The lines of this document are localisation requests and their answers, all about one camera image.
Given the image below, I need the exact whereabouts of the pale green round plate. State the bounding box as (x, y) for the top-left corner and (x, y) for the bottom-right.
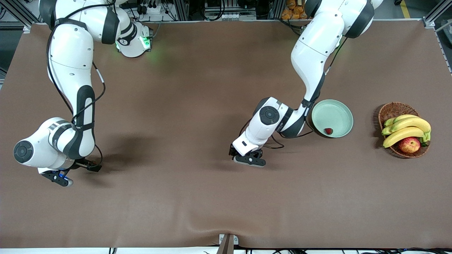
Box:
(311, 99), (354, 138)

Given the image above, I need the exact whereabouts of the smooth table cover mat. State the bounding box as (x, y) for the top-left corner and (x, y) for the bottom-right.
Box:
(0, 20), (452, 249)

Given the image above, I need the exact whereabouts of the white terminal strip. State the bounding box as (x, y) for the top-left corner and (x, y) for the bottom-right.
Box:
(221, 13), (257, 20)

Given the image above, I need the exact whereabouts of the brown wicker basket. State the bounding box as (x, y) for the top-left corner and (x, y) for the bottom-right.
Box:
(378, 102), (430, 159)

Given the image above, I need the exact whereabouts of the orange bread rolls pile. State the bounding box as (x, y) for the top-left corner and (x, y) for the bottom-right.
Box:
(281, 0), (308, 20)

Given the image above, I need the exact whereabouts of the red yellow apple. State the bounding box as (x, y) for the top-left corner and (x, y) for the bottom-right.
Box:
(398, 137), (421, 154)

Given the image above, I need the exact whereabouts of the yellow banana bunch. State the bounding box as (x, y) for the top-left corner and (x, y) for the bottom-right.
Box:
(381, 114), (432, 149)

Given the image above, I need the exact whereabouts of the white power strip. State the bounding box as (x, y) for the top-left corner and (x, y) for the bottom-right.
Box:
(137, 3), (162, 14)

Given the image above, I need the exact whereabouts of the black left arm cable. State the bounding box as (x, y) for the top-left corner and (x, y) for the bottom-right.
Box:
(240, 35), (346, 149)

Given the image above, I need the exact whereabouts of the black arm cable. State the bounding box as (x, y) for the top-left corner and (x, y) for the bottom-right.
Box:
(240, 35), (346, 149)
(46, 0), (106, 164)

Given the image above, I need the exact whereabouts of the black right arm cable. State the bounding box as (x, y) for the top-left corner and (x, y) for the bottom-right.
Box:
(46, 0), (106, 164)

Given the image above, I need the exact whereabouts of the grey metal mount bracket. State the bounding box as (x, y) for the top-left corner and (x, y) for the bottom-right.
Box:
(216, 234), (239, 254)

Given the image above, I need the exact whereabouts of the aluminium frame post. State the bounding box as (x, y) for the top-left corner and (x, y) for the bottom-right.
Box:
(269, 0), (286, 20)
(175, 0), (191, 21)

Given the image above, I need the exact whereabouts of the aluminium frame rail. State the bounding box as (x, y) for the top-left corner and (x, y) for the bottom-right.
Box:
(0, 0), (41, 29)
(423, 0), (452, 74)

